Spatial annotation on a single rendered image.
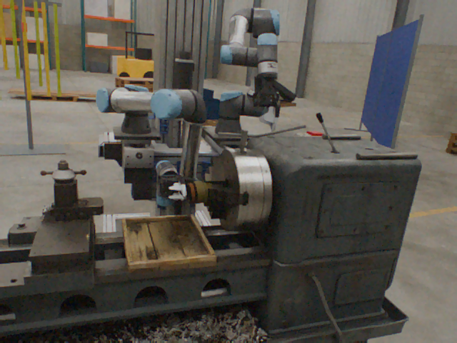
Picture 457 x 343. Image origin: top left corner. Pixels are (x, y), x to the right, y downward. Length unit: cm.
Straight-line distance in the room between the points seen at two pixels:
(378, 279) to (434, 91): 1168
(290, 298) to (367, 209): 45
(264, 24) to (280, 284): 118
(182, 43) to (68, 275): 134
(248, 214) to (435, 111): 1199
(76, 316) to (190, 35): 144
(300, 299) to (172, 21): 147
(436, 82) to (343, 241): 1183
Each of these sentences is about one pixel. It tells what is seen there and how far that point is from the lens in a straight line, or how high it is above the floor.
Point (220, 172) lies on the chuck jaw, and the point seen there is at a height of 114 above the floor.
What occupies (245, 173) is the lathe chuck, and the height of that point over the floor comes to 119.
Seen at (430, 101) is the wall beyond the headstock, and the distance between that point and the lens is 1325.
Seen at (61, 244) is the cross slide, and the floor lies 97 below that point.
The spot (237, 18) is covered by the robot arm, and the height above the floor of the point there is 174.
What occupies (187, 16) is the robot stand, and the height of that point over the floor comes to 175.
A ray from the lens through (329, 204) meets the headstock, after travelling 141.
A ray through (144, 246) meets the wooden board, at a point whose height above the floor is 89.
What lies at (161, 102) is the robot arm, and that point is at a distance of 150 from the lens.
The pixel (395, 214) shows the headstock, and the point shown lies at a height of 103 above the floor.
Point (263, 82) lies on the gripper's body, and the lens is 146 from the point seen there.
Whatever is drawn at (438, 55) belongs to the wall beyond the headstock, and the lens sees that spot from 1332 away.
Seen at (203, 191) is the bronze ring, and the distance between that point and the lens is 137.
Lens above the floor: 157
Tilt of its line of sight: 18 degrees down
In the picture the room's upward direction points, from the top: 5 degrees clockwise
